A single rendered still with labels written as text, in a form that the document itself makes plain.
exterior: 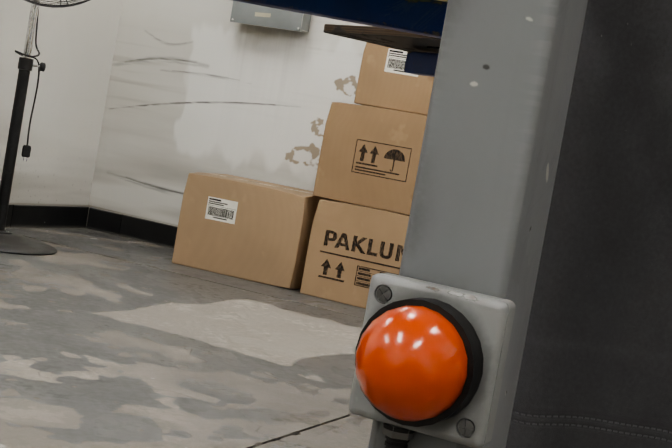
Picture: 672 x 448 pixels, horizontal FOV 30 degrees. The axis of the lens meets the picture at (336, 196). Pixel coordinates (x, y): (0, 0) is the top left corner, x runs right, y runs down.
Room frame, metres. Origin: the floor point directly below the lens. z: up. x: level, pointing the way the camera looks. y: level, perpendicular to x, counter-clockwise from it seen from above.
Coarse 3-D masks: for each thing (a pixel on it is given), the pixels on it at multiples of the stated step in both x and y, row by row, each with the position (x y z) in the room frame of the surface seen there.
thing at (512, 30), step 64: (448, 0) 0.44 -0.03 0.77; (512, 0) 0.43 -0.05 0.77; (576, 0) 0.44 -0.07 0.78; (448, 64) 0.44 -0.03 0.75; (512, 64) 0.43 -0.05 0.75; (448, 128) 0.43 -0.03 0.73; (512, 128) 0.42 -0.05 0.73; (448, 192) 0.43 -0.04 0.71; (512, 192) 0.42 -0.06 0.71; (448, 256) 0.43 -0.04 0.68; (512, 256) 0.42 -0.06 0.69; (512, 320) 0.42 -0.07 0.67; (512, 384) 0.45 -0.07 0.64
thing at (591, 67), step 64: (640, 0) 0.70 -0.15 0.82; (576, 64) 0.71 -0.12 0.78; (640, 64) 0.70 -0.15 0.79; (576, 128) 0.71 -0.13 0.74; (640, 128) 0.70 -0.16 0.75; (576, 192) 0.71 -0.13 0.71; (640, 192) 0.70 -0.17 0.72; (576, 256) 0.71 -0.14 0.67; (640, 256) 0.70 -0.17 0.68; (576, 320) 0.71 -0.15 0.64; (640, 320) 0.70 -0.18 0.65; (576, 384) 0.71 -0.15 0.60; (640, 384) 0.69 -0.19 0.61
